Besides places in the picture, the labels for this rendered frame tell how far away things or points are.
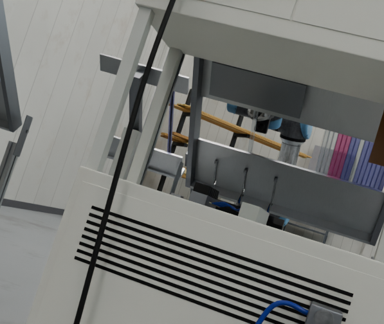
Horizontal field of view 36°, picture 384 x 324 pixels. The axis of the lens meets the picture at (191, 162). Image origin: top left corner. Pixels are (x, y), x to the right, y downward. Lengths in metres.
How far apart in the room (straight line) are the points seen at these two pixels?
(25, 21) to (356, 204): 4.82
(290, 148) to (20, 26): 4.16
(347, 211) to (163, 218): 0.99
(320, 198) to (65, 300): 1.06
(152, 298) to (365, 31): 0.69
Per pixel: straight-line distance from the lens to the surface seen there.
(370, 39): 1.25
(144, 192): 1.23
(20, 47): 6.33
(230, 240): 1.18
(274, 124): 2.23
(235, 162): 2.06
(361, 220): 2.09
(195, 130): 2.00
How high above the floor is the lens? 0.61
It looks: 4 degrees up
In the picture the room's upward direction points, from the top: 18 degrees clockwise
